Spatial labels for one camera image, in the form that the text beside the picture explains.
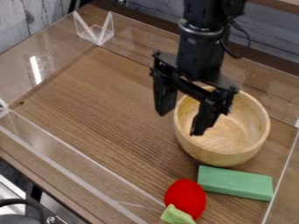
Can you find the green rectangular sponge block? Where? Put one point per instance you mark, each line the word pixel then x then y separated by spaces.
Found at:
pixel 237 183

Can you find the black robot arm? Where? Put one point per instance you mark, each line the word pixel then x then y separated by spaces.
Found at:
pixel 211 13

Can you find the red felt strawberry toy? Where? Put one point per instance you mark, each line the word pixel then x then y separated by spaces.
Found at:
pixel 185 200

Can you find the clear acrylic corner bracket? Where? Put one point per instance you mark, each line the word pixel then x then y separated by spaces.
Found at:
pixel 95 34

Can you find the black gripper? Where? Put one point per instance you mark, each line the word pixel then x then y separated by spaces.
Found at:
pixel 191 71

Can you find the light wooden bowl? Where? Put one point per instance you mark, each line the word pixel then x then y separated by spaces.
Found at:
pixel 235 139

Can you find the clear acrylic front wall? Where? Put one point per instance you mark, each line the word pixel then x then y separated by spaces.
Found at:
pixel 103 159

